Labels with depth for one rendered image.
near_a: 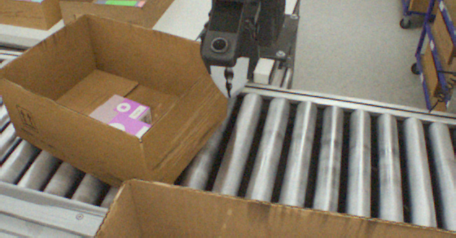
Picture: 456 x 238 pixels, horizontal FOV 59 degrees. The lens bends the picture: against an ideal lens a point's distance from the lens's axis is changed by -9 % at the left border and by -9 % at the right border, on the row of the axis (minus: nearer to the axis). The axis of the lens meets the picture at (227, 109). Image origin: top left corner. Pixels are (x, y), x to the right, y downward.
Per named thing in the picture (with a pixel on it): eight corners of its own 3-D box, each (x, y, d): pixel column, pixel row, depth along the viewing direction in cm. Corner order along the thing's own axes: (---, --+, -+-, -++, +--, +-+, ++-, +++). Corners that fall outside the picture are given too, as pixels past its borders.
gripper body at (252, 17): (260, 33, 71) (264, -35, 64) (252, 60, 65) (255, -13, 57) (216, 28, 73) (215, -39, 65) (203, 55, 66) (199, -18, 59)
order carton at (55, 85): (229, 115, 97) (230, 49, 87) (153, 207, 78) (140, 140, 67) (97, 68, 112) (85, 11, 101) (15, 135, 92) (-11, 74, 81)
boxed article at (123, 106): (118, 109, 98) (115, 94, 95) (152, 124, 94) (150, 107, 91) (103, 123, 94) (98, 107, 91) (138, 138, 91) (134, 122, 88)
